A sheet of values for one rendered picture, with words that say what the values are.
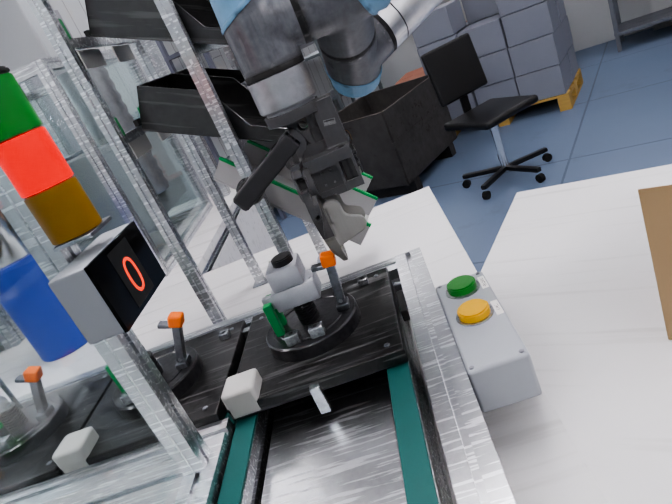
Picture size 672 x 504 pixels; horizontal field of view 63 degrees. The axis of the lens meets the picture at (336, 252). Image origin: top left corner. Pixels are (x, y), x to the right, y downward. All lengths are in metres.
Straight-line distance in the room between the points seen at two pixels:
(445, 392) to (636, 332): 0.29
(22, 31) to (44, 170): 1.42
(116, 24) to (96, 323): 0.56
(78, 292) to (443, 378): 0.39
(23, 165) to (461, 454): 0.47
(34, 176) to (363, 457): 0.44
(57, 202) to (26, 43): 1.43
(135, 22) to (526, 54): 4.13
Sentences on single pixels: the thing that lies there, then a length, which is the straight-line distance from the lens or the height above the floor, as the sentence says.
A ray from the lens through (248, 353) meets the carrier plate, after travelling 0.83.
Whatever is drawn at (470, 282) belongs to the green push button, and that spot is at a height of 0.97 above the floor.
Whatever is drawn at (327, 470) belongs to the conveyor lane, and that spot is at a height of 0.92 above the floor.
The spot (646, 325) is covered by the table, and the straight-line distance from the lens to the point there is 0.81.
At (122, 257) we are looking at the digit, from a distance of 0.58.
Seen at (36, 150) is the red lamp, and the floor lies 1.34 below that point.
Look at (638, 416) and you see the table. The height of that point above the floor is 0.86.
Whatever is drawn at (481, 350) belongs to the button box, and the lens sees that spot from 0.65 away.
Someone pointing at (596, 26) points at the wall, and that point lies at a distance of 7.01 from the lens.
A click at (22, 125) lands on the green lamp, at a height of 1.37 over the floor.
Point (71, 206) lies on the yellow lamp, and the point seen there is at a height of 1.29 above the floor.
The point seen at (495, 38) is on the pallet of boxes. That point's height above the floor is 0.72.
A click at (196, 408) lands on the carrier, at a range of 0.78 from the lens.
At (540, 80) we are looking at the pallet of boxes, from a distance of 4.90.
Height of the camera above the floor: 1.34
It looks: 21 degrees down
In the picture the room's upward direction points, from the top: 24 degrees counter-clockwise
